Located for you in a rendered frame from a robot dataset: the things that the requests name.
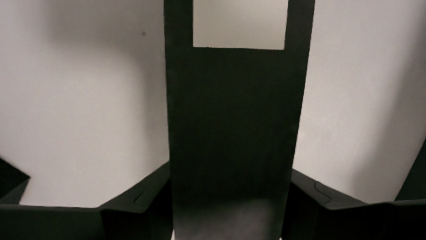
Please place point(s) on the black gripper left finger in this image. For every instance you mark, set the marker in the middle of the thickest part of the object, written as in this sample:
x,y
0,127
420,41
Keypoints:
x,y
142,212

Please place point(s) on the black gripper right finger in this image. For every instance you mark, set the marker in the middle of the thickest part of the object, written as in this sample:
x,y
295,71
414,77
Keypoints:
x,y
315,211

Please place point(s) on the black rectangular bar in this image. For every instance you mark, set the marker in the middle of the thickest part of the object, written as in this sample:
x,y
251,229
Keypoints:
x,y
235,80

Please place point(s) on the black rectangular panel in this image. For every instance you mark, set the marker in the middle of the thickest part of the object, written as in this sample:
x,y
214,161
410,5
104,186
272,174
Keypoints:
x,y
414,186

